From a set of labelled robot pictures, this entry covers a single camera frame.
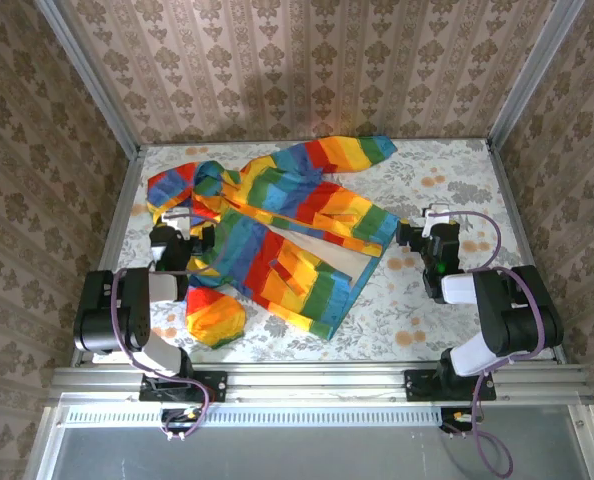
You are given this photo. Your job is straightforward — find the rainbow striped jacket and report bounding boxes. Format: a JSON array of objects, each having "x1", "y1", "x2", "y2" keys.
[{"x1": 146, "y1": 134, "x2": 401, "y2": 350}]

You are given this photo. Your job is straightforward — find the floral white tablecloth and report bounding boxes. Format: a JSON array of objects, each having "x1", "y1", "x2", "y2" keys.
[{"x1": 123, "y1": 138, "x2": 561, "y2": 364}]

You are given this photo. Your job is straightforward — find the grey metal panel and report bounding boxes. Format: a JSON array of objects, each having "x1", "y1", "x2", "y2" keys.
[{"x1": 35, "y1": 424, "x2": 594, "y2": 480}]

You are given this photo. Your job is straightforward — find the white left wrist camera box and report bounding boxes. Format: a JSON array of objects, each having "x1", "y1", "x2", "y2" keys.
[{"x1": 160, "y1": 208, "x2": 192, "y2": 228}]

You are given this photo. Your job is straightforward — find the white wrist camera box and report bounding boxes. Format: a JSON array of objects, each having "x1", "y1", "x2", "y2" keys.
[
  {"x1": 160, "y1": 208, "x2": 192, "y2": 228},
  {"x1": 423, "y1": 202, "x2": 451, "y2": 227}
]

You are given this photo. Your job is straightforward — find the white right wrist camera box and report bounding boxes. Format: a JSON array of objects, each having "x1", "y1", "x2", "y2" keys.
[{"x1": 423, "y1": 202, "x2": 451, "y2": 227}]

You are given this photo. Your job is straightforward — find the aluminium table side rail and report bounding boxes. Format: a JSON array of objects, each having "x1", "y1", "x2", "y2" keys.
[
  {"x1": 70, "y1": 148, "x2": 147, "y2": 367},
  {"x1": 485, "y1": 139, "x2": 569, "y2": 365}
]

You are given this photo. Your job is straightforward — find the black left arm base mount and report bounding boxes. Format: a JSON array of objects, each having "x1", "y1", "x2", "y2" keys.
[{"x1": 139, "y1": 369, "x2": 228, "y2": 404}]

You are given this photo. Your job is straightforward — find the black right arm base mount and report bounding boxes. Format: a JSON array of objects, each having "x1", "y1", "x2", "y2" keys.
[{"x1": 404, "y1": 368, "x2": 497, "y2": 403}]

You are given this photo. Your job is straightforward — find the long aluminium base rail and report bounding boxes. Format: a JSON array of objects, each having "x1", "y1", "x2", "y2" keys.
[{"x1": 50, "y1": 363, "x2": 594, "y2": 407}]

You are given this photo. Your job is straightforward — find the aluminium frame post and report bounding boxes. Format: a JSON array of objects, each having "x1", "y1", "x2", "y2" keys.
[
  {"x1": 487, "y1": 0, "x2": 587, "y2": 147},
  {"x1": 33, "y1": 0, "x2": 144, "y2": 157}
]

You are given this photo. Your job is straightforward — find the white slotted cable duct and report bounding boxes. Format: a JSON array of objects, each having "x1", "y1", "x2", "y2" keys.
[{"x1": 59, "y1": 403, "x2": 574, "y2": 428}]

